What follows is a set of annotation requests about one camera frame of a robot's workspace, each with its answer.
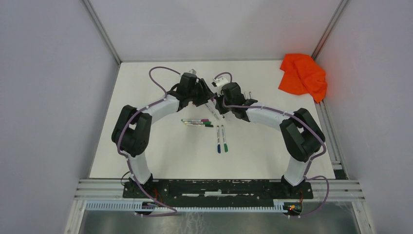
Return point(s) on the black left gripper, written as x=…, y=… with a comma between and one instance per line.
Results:
x=206, y=94

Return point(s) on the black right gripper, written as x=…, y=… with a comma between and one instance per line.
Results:
x=218, y=97

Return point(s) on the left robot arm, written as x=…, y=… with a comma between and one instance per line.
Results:
x=131, y=133

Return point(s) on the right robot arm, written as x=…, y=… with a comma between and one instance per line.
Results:
x=303, y=138

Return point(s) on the black capped horizontal marker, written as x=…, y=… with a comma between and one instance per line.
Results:
x=200, y=125

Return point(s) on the blue capped marker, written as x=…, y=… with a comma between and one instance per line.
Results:
x=218, y=139

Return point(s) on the orange cloth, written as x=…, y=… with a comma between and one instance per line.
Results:
x=302, y=75

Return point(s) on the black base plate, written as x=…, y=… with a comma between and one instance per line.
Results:
x=218, y=193

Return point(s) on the white slotted cable duct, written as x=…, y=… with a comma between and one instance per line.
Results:
x=143, y=206

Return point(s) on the aluminium frame rail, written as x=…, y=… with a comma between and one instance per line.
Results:
x=111, y=189

